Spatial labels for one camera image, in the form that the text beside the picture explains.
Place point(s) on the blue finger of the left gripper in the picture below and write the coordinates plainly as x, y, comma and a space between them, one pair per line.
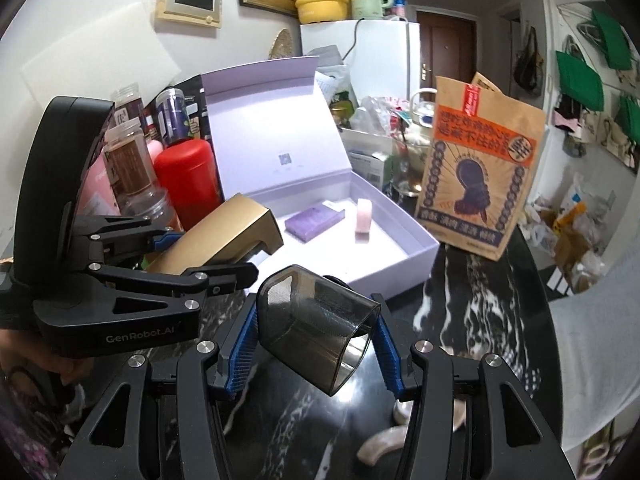
163, 239

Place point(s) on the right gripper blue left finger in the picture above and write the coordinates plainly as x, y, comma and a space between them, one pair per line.
242, 354

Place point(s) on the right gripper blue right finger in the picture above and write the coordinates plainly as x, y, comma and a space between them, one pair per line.
388, 357

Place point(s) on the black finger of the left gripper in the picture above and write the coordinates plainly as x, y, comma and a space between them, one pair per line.
224, 278

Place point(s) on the gold cardboard box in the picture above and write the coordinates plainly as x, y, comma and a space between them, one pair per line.
226, 235

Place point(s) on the smoky translucent square cup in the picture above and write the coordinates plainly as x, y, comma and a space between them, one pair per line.
318, 328

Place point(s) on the pearl wavy hair claw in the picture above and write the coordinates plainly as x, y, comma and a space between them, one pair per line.
388, 440

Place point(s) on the small purple box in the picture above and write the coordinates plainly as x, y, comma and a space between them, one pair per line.
313, 221

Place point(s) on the pink round tape measure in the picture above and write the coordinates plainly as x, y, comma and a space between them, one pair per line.
363, 218

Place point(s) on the person left hand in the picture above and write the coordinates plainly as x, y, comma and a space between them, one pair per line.
18, 346

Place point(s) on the pink cylindrical container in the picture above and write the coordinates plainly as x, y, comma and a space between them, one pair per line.
96, 196

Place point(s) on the red canister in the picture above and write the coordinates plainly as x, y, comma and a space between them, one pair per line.
188, 172

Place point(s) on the amber glass jar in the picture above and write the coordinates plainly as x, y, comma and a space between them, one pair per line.
133, 180

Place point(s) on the lavender open gift box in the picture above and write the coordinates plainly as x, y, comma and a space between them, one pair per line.
275, 142

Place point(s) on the white tissue box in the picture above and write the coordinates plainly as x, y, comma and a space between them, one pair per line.
371, 156

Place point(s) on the clear glass jar with stirrer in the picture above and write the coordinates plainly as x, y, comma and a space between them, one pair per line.
410, 155

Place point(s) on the near light blue covered chair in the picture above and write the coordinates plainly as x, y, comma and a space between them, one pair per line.
597, 332

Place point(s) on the brown paper takeout bag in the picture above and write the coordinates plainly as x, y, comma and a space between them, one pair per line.
480, 165

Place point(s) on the white glass teapot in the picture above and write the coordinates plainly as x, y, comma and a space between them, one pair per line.
419, 122

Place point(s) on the white refrigerator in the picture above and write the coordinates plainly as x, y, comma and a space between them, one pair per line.
383, 56

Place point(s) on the brown entrance door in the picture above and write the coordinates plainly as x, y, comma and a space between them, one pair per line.
448, 48

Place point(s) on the green tote bag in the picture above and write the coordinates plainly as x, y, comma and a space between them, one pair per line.
580, 82

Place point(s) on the wall intercom panel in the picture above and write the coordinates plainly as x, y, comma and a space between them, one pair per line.
205, 13

